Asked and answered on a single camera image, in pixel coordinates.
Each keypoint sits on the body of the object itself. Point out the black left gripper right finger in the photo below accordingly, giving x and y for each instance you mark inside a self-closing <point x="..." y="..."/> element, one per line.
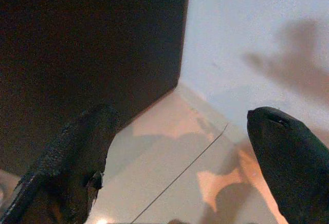
<point x="290" y="162"/>

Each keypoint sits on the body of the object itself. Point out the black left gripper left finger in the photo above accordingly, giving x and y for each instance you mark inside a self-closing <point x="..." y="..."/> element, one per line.
<point x="64" y="162"/>

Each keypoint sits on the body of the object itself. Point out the black cabinet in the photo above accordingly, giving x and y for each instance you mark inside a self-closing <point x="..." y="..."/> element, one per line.
<point x="90" y="41"/>

